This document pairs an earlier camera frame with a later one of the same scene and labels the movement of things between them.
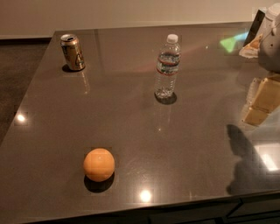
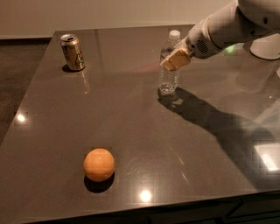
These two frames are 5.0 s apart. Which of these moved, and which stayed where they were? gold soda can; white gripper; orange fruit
Moved: white gripper
Stayed: gold soda can; orange fruit
